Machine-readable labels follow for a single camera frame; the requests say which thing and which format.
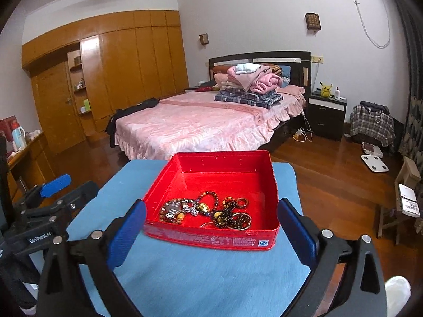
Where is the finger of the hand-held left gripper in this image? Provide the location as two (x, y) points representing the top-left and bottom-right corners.
(20, 181), (100, 221)
(11, 174), (72, 210)

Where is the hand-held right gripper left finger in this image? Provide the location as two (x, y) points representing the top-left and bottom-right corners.
(36, 200), (148, 317)

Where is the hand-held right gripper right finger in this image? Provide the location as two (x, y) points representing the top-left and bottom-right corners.
(277, 198), (388, 317)

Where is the silver metal wristwatch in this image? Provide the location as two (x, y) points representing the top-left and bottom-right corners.
(162, 201), (184, 222)

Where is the amber bead bracelet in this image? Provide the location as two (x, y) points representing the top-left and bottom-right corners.
(159, 199), (189, 225)

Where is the black white bead string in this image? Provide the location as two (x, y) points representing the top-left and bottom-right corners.
(183, 200), (199, 217)

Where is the dark brown bead necklace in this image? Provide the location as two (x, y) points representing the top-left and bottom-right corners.
(211, 198), (253, 231)

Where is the colourful bead bracelet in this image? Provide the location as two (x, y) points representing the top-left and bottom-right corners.
(197, 193), (219, 217)

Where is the red tin box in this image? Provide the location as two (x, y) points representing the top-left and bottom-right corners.
(142, 150), (281, 251)

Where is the wooden desk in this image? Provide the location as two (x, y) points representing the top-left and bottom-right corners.
(7, 132), (55, 199)

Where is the light blue thermos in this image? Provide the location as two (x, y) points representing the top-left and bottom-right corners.
(11, 122), (27, 149)

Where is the black garment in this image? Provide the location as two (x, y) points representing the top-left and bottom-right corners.
(105, 97), (161, 149)

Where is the white bathroom scale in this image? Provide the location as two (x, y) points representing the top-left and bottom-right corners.
(360, 153), (390, 173)

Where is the white fuzzy slipper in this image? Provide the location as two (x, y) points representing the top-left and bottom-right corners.
(385, 276), (412, 317)

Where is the flat box on floor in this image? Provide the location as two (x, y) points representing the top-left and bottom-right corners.
(361, 142), (384, 157)

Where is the white booklet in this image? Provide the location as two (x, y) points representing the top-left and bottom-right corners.
(397, 183), (422, 218)

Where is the black white nightstand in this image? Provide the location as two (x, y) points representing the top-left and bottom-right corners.
(308, 93), (347, 141)

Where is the wooden stool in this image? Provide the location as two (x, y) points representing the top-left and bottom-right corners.
(378, 157), (423, 238)

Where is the bed with pink cover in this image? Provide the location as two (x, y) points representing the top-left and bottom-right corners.
(106, 51), (313, 161)

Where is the plaid bag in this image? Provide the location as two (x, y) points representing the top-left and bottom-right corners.
(350, 102), (395, 147)

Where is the wooden wardrobe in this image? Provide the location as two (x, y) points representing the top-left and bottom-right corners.
(21, 10), (190, 154)

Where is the plaid folded blanket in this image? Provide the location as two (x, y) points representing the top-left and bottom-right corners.
(215, 89), (284, 108)

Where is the pink folded clothes pile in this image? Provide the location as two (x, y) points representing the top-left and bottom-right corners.
(226, 64), (283, 93)

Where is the dark wooden headboard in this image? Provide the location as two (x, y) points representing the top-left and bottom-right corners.
(209, 51), (312, 95)

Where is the dark patterned curtain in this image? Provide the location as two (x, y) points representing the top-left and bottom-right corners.
(388, 0), (423, 159)

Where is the power strip with cables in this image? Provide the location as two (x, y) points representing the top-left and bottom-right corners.
(292, 129), (313, 142)

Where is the large wooden wall lamp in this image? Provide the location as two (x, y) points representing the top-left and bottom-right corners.
(305, 12), (321, 32)

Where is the white wall cable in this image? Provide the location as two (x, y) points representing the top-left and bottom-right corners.
(353, 0), (391, 48)

